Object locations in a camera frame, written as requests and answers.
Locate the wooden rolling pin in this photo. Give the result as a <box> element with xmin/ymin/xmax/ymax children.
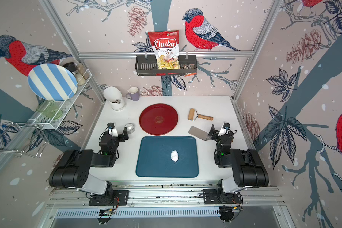
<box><xmin>188</xmin><ymin>108</ymin><xmax>213</xmax><ymax>121</ymax></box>

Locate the teal plastic tray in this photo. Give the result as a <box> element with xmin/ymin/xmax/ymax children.
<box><xmin>135</xmin><ymin>136</ymin><xmax>199</xmax><ymax>178</ymax></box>

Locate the white dough piece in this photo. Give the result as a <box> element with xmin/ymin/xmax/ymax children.
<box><xmin>171</xmin><ymin>151</ymin><xmax>179</xmax><ymax>162</ymax></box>

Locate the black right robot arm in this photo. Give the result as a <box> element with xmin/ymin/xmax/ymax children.
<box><xmin>208</xmin><ymin>123</ymin><xmax>269</xmax><ymax>194</ymax></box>

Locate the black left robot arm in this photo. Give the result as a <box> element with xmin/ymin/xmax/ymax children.
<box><xmin>48</xmin><ymin>123</ymin><xmax>129</xmax><ymax>199</ymax></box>

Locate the small round metal cutter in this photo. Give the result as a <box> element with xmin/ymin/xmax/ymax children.
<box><xmin>124</xmin><ymin>123</ymin><xmax>135</xmax><ymax>134</ymax></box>

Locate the round red tray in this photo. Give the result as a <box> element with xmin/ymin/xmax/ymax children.
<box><xmin>139</xmin><ymin>104</ymin><xmax>179</xmax><ymax>136</ymax></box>

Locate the purple mug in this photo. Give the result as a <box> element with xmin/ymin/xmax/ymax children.
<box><xmin>125</xmin><ymin>86</ymin><xmax>140</xmax><ymax>101</ymax></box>

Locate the white cutlery holder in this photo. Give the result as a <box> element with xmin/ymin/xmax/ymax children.
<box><xmin>103</xmin><ymin>86</ymin><xmax>126</xmax><ymax>111</ymax></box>

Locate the green glass cup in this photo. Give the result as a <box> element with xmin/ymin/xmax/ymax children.
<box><xmin>37</xmin><ymin>100</ymin><xmax>63</xmax><ymax>120</ymax></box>

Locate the dark lid spice jar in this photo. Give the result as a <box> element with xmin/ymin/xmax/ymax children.
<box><xmin>63</xmin><ymin>62</ymin><xmax>78</xmax><ymax>75</ymax></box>

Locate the blue white striped plate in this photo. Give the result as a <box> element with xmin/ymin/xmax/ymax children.
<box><xmin>28</xmin><ymin>64</ymin><xmax>78</xmax><ymax>101</ymax></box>

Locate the red cassava chips bag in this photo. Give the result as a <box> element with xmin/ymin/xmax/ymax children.
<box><xmin>148</xmin><ymin>30</ymin><xmax>180</xmax><ymax>70</ymax></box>

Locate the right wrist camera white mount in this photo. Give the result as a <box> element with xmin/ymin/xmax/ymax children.
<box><xmin>218</xmin><ymin>122</ymin><xmax>230</xmax><ymax>136</ymax></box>

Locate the metal spatula wooden handle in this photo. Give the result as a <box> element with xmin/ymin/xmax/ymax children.
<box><xmin>188</xmin><ymin>126</ymin><xmax>211</xmax><ymax>141</ymax></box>

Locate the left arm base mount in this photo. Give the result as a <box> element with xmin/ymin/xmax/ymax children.
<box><xmin>88</xmin><ymin>190</ymin><xmax>130</xmax><ymax>206</ymax></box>

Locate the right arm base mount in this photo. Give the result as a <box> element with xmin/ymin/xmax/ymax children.
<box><xmin>199</xmin><ymin>189</ymin><xmax>243</xmax><ymax>205</ymax></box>

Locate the black wire wall basket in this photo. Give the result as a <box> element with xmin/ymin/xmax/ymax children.
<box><xmin>135</xmin><ymin>55</ymin><xmax>198</xmax><ymax>76</ymax></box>

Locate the white wire wall shelf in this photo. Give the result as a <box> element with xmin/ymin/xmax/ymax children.
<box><xmin>0</xmin><ymin>69</ymin><xmax>92</xmax><ymax>158</ymax></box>

